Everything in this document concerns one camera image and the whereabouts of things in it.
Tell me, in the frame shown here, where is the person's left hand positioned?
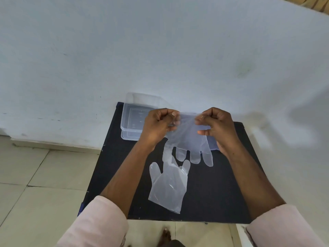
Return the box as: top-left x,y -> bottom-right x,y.
140,108 -> 180,150

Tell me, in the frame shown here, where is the person's right hand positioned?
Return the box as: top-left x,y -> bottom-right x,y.
194,107 -> 238,155

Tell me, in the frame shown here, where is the clear plastic disposable glove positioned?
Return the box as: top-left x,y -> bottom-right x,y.
162,112 -> 220,167
148,160 -> 191,214

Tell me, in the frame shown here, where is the person's right forearm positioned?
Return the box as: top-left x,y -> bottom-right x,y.
218,141 -> 286,221

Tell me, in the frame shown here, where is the person's left forearm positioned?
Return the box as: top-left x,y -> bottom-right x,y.
100,137 -> 167,219

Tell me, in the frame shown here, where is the clear plastic container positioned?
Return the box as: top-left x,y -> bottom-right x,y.
120,103 -> 160,141

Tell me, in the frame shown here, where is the black table mat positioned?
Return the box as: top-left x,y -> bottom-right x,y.
78,102 -> 265,225

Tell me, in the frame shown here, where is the person's foot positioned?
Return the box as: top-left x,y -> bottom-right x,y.
157,228 -> 173,247

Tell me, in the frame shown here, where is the pink left shirt sleeve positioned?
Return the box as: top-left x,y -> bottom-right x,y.
57,195 -> 129,247

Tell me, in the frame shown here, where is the pink shirt sleeve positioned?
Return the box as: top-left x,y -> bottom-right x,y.
57,195 -> 129,247
245,204 -> 326,247

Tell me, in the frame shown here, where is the pink right shirt sleeve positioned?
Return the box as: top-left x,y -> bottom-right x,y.
245,204 -> 326,247

